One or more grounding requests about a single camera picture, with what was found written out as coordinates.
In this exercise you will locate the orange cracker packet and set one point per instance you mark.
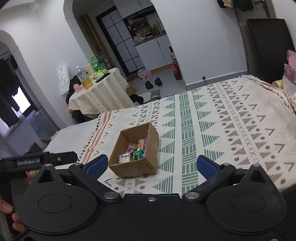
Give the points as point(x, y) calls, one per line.
point(142, 143)

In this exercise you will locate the pink tissue box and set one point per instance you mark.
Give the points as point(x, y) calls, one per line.
point(78, 88)

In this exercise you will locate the black slipper right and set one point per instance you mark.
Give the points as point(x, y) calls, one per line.
point(158, 82)

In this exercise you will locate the clear white snack packet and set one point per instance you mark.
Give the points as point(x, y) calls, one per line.
point(126, 157)

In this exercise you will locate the pack of water bottles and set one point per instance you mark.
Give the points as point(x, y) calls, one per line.
point(144, 74)

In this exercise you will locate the pink bedding pile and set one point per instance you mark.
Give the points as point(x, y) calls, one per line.
point(289, 74)

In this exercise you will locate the dark red oil bottle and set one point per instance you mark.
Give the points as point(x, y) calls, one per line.
point(175, 66)

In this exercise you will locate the hanging coats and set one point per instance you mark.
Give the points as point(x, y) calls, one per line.
point(242, 5)

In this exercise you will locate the round table with dotted cloth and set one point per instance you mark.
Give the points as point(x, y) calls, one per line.
point(107, 95)

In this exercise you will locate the white kitchen cabinet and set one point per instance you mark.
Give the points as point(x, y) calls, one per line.
point(155, 53)

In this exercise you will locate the green soda bottle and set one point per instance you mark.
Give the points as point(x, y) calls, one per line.
point(95, 63)

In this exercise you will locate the black slipper left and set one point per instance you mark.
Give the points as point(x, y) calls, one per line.
point(148, 85)

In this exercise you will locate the black slipper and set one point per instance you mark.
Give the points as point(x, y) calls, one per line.
point(148, 85)
point(158, 82)

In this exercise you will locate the blue green snack bag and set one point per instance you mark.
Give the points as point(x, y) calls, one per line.
point(137, 154)

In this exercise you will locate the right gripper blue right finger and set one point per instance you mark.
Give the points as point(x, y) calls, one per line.
point(207, 167)

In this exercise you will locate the person's left hand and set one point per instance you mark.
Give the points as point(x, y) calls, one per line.
point(6, 208)

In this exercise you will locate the brown cardboard box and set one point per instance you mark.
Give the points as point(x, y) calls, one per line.
point(145, 166)

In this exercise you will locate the white bed sheet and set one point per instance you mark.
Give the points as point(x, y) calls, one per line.
point(72, 138)

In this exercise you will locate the yellow drink bottle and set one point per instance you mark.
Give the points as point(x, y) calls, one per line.
point(84, 78)

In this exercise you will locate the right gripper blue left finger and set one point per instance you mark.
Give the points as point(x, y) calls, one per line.
point(97, 166)

